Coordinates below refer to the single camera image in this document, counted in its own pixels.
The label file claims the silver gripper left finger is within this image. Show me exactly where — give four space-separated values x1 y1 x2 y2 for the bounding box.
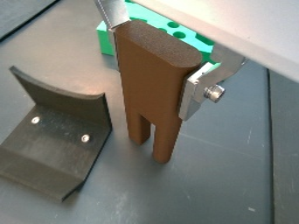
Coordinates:
93 0 129 31

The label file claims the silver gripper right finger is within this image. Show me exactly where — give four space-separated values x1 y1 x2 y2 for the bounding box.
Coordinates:
179 44 247 121

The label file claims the brown two-pronged block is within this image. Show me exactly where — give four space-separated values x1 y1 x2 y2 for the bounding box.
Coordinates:
115 20 201 164

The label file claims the green shape sorter board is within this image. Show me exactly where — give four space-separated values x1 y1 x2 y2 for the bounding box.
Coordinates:
96 0 221 65

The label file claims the dark grey curved bracket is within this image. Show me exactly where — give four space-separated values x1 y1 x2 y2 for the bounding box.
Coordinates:
0 66 112 201

